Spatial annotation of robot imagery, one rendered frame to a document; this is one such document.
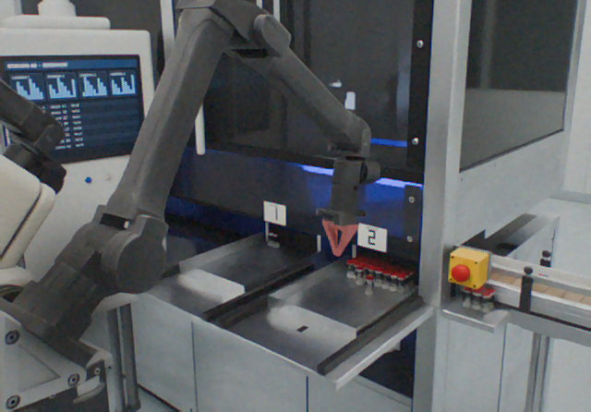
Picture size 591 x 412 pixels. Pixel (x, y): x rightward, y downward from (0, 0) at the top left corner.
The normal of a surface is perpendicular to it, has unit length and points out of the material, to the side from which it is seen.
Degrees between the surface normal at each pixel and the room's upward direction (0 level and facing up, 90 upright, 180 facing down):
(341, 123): 88
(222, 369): 90
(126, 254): 90
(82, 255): 37
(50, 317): 63
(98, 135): 90
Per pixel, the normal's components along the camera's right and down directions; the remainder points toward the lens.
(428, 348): -0.64, 0.20
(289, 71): 0.78, 0.20
